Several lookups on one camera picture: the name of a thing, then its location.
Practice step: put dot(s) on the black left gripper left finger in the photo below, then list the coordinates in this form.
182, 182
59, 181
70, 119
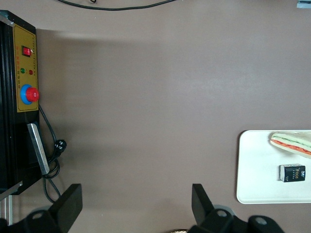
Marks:
70, 206

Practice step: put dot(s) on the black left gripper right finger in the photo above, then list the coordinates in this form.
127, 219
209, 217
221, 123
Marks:
202, 208

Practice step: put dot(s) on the cream plastic tray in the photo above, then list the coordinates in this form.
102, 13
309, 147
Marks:
257, 174

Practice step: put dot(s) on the black control box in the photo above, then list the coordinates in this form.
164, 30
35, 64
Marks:
14, 136

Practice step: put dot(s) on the black tissue pack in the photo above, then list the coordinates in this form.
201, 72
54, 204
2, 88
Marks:
292, 173

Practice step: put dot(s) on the wrapped triangle sandwich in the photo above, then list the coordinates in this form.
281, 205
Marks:
291, 143

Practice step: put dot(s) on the grey metal block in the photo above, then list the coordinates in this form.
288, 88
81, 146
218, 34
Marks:
304, 3

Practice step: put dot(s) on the aluminium frame profile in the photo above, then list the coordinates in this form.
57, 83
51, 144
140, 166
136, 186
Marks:
7, 208

